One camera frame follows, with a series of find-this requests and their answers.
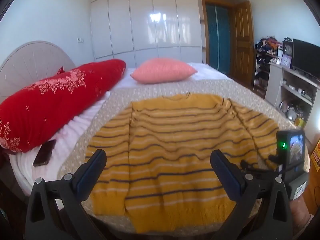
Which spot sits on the white glossy wardrobe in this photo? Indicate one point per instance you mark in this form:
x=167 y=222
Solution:
x=145 y=17

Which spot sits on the black smartphone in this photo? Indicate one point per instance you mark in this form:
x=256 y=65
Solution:
x=45 y=153

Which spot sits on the wooden door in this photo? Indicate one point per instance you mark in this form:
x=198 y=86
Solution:
x=242 y=42

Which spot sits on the metal kettle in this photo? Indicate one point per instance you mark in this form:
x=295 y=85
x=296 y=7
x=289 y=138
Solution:
x=290 y=111

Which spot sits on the pink knit pillow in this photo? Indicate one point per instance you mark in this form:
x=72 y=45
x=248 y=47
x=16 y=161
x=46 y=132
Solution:
x=162 y=70

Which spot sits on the white round bed headboard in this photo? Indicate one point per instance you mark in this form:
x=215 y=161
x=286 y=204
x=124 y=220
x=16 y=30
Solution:
x=32 y=60

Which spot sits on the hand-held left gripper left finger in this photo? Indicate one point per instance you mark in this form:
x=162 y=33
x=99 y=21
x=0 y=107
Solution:
x=93 y=172

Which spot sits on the person's right forearm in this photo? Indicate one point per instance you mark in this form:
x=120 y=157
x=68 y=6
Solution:
x=301 y=215

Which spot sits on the red embroidered bolster pillow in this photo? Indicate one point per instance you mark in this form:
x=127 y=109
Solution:
x=57 y=100

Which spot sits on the white open shelf cabinet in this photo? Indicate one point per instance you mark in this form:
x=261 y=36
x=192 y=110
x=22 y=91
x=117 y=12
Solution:
x=275 y=85

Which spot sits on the black television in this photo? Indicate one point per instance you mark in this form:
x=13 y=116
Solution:
x=306 y=55

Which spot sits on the orange cardboard box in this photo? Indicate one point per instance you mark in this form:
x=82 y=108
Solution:
x=316 y=155

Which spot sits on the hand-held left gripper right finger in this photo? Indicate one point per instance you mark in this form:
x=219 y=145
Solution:
x=225 y=172

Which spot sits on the bed with grey blanket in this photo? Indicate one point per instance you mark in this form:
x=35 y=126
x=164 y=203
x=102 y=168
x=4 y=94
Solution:
x=75 y=135

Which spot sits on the yellow striped knit sweater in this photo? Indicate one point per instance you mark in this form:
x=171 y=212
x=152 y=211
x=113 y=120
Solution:
x=175 y=155

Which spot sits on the black ornate table clock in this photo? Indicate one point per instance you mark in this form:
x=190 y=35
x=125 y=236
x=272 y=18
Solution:
x=288 y=48

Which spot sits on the teal door curtain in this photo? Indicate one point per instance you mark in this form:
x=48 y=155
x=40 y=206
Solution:
x=217 y=37

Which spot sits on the cluttered shoe rack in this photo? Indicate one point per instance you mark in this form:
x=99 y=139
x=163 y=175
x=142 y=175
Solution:
x=265 y=60

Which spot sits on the yellow bottle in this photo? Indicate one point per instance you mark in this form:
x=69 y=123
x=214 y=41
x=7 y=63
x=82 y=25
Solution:
x=300 y=121

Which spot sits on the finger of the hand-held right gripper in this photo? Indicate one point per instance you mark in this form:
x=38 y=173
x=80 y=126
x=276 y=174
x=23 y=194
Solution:
x=246 y=165

